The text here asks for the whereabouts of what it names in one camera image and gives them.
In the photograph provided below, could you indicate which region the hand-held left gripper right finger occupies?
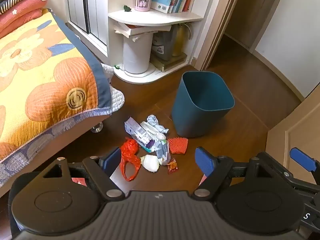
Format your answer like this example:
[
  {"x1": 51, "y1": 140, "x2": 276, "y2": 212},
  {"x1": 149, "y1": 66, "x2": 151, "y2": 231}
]
[{"x1": 191, "y1": 147, "x2": 282, "y2": 202}]

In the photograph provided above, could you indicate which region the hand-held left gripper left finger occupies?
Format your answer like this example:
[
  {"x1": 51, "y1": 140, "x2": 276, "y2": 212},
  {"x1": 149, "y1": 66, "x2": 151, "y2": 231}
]
[{"x1": 44, "y1": 147, "x2": 125, "y2": 201}]

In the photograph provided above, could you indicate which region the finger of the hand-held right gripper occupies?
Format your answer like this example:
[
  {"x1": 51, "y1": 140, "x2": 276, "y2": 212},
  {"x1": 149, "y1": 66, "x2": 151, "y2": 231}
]
[{"x1": 285, "y1": 147, "x2": 320, "y2": 198}]

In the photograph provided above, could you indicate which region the red plastic bag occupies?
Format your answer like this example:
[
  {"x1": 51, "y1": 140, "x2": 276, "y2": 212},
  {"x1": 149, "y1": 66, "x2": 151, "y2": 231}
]
[{"x1": 120, "y1": 139, "x2": 142, "y2": 182}]

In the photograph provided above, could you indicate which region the white purple plastic wrapper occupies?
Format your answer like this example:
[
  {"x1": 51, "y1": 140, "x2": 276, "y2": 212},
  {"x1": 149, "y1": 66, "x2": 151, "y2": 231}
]
[{"x1": 124, "y1": 116, "x2": 156, "y2": 153}]

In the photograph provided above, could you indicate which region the white tissue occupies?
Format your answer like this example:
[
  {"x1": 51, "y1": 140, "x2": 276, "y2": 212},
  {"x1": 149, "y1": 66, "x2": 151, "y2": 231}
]
[{"x1": 140, "y1": 154, "x2": 160, "y2": 173}]

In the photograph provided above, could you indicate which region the teal plastic waste bin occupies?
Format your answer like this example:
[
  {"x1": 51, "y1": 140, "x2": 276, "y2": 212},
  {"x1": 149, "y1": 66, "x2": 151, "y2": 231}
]
[{"x1": 171, "y1": 71, "x2": 235, "y2": 138}]

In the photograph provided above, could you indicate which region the orange spiky brush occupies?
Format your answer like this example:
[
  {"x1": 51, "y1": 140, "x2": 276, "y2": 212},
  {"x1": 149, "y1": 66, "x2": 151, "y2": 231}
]
[{"x1": 168, "y1": 137, "x2": 188, "y2": 155}]

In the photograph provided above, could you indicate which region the small orange snack wrapper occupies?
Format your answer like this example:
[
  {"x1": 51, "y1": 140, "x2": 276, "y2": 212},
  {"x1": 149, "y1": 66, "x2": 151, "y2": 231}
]
[{"x1": 167, "y1": 158, "x2": 179, "y2": 175}]

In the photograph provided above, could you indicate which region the red flat packet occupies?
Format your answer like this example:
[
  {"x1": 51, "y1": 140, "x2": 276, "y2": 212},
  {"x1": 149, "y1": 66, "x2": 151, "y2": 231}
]
[{"x1": 71, "y1": 177, "x2": 88, "y2": 187}]

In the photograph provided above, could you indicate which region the blue white crumpled wrapper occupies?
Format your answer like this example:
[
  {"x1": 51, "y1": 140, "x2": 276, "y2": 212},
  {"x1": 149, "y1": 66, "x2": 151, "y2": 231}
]
[{"x1": 154, "y1": 139, "x2": 172, "y2": 167}]

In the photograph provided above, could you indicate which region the gold flat box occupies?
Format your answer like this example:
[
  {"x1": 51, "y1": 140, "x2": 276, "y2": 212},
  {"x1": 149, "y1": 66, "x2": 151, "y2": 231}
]
[{"x1": 150, "y1": 52, "x2": 188, "y2": 72}]

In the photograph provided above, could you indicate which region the bed with floral quilt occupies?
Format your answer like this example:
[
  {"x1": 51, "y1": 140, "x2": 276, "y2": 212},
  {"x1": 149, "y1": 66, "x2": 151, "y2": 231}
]
[{"x1": 0, "y1": 9, "x2": 113, "y2": 164}]

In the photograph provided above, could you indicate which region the white cylindrical appliance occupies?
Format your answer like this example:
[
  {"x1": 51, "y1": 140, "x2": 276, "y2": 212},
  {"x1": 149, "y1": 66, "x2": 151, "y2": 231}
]
[{"x1": 122, "y1": 31, "x2": 154, "y2": 75}]

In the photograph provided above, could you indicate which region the beige canister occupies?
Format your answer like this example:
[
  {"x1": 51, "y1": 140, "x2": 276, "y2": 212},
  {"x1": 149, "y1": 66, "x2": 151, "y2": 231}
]
[{"x1": 172, "y1": 24, "x2": 193, "y2": 57}]

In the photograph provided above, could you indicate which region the grey canister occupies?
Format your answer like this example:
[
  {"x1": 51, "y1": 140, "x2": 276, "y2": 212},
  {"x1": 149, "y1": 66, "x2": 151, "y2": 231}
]
[{"x1": 151, "y1": 26, "x2": 177, "y2": 61}]

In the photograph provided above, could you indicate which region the white drawer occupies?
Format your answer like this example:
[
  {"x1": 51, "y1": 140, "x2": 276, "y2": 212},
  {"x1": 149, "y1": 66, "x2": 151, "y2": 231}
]
[{"x1": 114, "y1": 21, "x2": 173, "y2": 38}]

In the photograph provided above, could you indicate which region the white corner shelf unit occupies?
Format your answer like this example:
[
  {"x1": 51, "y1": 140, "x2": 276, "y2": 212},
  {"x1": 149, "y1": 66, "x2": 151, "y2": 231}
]
[{"x1": 107, "y1": 9, "x2": 204, "y2": 84}]

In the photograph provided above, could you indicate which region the white wardrobe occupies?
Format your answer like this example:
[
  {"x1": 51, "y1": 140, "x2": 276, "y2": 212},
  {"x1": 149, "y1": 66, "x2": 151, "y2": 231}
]
[{"x1": 66, "y1": 0, "x2": 111, "y2": 58}]

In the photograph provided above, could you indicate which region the brown wooden door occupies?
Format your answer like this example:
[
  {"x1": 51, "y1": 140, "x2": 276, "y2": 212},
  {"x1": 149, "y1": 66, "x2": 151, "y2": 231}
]
[{"x1": 224, "y1": 0, "x2": 291, "y2": 53}]

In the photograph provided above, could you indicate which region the pink pen holder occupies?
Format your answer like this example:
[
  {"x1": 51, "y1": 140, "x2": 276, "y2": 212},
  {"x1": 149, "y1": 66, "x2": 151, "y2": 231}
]
[{"x1": 135, "y1": 0, "x2": 152, "y2": 12}]

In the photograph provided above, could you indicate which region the red folded blanket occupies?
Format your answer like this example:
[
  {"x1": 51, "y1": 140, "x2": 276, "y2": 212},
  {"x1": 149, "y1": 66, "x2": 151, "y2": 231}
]
[{"x1": 0, "y1": 0, "x2": 49, "y2": 39}]

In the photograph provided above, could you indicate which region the wooden door frame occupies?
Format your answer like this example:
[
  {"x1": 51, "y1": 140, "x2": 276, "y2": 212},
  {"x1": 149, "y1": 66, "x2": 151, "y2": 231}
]
[{"x1": 192, "y1": 0, "x2": 246, "y2": 71}]

